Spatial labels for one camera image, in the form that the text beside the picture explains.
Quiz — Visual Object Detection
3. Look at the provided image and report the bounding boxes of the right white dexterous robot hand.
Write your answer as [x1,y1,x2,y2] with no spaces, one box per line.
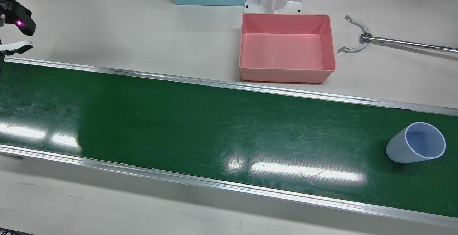
[0,39,34,64]

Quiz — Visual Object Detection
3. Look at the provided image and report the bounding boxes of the pink plastic box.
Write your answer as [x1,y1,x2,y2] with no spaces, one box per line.
[239,13,337,84]

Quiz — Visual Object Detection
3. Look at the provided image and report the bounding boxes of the light blue plastic cup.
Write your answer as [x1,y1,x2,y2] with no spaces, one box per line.
[385,122,447,164]

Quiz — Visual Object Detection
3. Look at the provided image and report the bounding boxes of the metal reacher grabber tool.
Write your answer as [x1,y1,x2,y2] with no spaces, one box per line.
[337,15,458,54]

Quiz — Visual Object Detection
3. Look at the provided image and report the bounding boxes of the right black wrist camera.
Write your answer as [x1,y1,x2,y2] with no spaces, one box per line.
[0,0,36,36]

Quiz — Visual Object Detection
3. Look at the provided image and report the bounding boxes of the green conveyor belt aluminium frame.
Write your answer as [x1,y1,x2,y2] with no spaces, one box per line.
[0,56,458,228]

